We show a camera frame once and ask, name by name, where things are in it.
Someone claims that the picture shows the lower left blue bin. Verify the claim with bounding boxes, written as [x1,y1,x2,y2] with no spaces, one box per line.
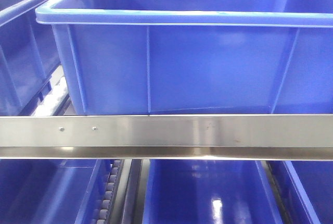
[1,159,111,223]

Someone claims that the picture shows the upper left blue box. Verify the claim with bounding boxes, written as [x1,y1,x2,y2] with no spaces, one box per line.
[1,0,60,116]

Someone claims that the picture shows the lower shelf roller track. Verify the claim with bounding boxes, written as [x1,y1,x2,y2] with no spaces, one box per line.
[95,159,124,223]

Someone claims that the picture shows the lower centre blue bin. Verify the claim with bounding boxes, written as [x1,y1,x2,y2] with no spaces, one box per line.
[143,159,282,223]

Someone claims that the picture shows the steel front rack crossbar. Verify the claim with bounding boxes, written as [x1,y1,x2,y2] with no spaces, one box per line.
[1,114,332,161]

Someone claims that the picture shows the blue bin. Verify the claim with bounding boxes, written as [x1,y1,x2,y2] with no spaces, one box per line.
[269,161,332,223]
[143,159,282,223]
[1,159,111,223]

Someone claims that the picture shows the large blue box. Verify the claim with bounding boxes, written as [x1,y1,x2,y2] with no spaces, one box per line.
[36,0,332,115]

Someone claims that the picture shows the lower right blue bin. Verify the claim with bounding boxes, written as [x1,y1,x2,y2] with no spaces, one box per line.
[269,161,332,223]

